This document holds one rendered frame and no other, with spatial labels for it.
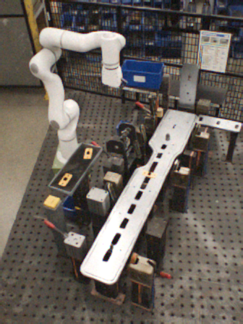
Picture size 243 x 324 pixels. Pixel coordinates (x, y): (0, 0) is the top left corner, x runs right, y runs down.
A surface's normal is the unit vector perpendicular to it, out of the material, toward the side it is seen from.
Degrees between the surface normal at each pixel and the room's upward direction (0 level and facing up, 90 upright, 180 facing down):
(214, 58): 90
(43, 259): 0
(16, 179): 0
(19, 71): 89
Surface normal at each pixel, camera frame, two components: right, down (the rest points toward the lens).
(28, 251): -0.05, -0.73
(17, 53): -0.07, 0.75
